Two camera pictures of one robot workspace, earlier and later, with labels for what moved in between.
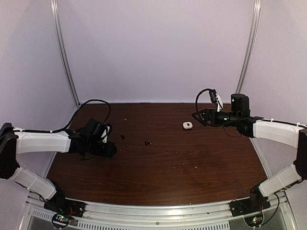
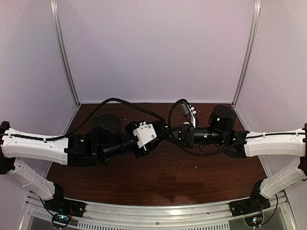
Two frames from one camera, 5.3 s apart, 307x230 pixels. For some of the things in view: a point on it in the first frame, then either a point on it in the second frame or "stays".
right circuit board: [254, 220] stays
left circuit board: [60, 220] stays
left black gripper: [108, 152] to [143, 153]
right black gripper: [206, 113] to [185, 135]
